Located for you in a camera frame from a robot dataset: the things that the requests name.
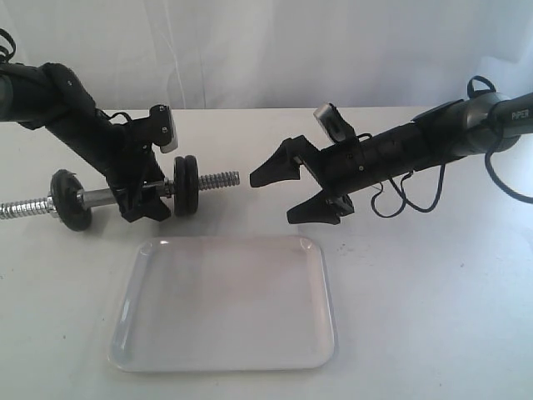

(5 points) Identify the chrome spinlock collar nut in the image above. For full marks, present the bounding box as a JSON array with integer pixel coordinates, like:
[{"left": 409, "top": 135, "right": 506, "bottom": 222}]
[{"left": 46, "top": 194, "right": 58, "bottom": 218}]

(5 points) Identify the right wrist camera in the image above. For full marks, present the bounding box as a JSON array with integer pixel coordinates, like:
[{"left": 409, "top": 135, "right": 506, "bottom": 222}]
[{"left": 313, "top": 102, "right": 356, "bottom": 143}]

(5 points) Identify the chrome threaded dumbbell bar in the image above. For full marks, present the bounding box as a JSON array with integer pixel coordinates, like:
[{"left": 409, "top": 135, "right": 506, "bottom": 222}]
[{"left": 1, "top": 171, "right": 241, "bottom": 220}]

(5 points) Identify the white plastic tray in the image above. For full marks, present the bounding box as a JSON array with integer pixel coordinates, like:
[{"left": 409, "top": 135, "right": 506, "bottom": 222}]
[{"left": 108, "top": 236, "right": 336, "bottom": 373}]

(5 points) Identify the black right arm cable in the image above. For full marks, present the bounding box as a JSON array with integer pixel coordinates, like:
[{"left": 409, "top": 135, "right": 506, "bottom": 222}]
[{"left": 357, "top": 75, "right": 533, "bottom": 218}]

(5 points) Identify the black weight plate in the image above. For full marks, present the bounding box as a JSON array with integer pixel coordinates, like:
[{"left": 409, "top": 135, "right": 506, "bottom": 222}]
[
  {"left": 185, "top": 155, "right": 199, "bottom": 215},
  {"left": 173, "top": 156, "right": 189, "bottom": 217},
  {"left": 50, "top": 169, "right": 92, "bottom": 232}
]

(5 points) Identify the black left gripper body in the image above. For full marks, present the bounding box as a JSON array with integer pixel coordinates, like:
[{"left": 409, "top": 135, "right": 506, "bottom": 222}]
[{"left": 103, "top": 137, "right": 165, "bottom": 208}]

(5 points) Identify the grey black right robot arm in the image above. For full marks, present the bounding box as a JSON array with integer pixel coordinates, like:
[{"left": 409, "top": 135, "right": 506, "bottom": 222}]
[{"left": 249, "top": 90, "right": 532, "bottom": 225}]

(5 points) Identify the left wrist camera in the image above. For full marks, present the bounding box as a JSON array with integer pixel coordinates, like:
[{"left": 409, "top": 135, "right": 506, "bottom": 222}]
[{"left": 131, "top": 104, "right": 178, "bottom": 153}]

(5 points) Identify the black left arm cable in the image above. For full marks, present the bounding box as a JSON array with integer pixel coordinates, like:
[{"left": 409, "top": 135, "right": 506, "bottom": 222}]
[{"left": 0, "top": 27, "right": 17, "bottom": 63}]

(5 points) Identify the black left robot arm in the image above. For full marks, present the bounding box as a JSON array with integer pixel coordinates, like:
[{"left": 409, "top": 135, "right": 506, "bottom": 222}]
[{"left": 1, "top": 62, "right": 177, "bottom": 222}]

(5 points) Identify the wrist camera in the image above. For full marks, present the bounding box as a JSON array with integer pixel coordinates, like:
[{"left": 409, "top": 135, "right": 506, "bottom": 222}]
[
  {"left": 131, "top": 104, "right": 178, "bottom": 153},
  {"left": 313, "top": 102, "right": 356, "bottom": 143}
]

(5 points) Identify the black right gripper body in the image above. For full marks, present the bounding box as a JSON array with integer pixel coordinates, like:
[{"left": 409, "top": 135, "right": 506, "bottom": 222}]
[{"left": 282, "top": 136, "right": 375, "bottom": 217}]

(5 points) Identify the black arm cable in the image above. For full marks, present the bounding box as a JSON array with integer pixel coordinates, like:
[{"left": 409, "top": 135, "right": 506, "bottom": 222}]
[
  {"left": 0, "top": 27, "right": 17, "bottom": 63},
  {"left": 357, "top": 75, "right": 533, "bottom": 218}
]

